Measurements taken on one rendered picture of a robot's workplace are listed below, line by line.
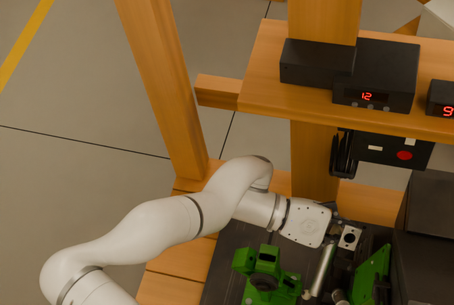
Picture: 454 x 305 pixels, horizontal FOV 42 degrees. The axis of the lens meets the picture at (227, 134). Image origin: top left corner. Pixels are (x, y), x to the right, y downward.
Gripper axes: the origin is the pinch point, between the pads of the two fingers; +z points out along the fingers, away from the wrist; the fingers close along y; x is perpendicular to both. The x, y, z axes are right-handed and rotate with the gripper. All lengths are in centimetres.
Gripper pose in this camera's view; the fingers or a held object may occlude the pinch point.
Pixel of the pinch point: (345, 232)
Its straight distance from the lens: 142.4
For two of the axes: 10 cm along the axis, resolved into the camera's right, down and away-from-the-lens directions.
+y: 3.0, -9.1, -2.7
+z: 9.5, 2.9, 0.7
